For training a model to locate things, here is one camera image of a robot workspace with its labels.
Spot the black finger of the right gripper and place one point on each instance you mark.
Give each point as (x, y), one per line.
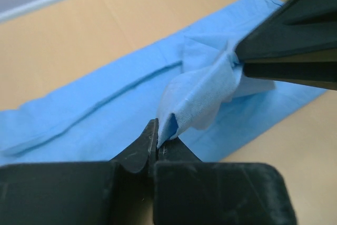
(300, 30)
(319, 74)

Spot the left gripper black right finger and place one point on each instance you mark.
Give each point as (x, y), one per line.
(189, 191)

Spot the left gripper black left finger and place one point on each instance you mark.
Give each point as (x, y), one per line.
(79, 192)

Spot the light blue long sleeve shirt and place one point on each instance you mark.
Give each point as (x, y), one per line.
(191, 81)

